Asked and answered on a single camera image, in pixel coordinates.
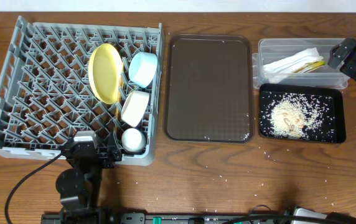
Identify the cream plastic cup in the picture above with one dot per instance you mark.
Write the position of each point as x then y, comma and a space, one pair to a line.
133, 140

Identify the clear plastic bin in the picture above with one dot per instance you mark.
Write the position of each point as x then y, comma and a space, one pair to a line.
271, 50

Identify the green chopstick wrapper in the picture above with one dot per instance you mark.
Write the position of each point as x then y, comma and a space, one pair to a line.
308, 67

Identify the rice leftovers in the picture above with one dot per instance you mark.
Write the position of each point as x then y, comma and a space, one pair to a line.
297, 116

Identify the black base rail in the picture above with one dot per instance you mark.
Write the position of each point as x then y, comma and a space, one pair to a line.
165, 218

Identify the brown serving tray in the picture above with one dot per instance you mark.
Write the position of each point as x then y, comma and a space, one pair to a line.
209, 89

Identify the pink bowl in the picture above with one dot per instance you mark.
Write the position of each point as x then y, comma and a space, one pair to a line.
134, 107

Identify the grey dish rack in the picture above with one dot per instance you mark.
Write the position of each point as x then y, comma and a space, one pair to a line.
45, 94

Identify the wooden chopstick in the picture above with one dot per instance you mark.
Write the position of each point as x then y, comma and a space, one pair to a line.
116, 121
120, 90

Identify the light blue bowl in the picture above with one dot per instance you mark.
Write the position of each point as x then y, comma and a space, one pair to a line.
142, 69

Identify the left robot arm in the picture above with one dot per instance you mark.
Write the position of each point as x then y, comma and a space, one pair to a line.
79, 186

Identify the black waste tray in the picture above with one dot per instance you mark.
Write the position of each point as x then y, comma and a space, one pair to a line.
337, 101

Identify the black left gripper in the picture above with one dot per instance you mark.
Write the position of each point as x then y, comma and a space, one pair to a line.
104, 158

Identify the white napkin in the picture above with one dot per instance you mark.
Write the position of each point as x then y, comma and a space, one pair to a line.
279, 70

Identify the yellow plate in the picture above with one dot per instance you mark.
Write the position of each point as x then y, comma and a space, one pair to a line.
104, 70

